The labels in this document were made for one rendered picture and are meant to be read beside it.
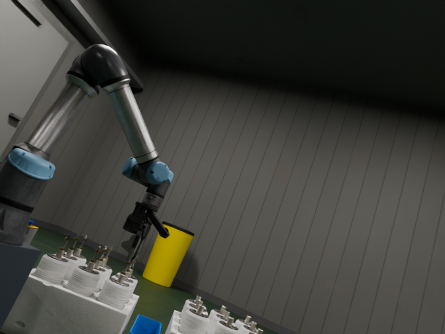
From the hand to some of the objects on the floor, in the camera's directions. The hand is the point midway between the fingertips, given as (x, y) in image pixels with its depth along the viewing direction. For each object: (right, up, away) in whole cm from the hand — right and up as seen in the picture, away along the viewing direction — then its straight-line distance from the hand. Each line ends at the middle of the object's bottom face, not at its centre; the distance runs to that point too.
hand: (132, 258), depth 122 cm
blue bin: (0, -39, +4) cm, 40 cm away
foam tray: (-26, -29, +2) cm, 38 cm away
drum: (-39, -90, +236) cm, 256 cm away
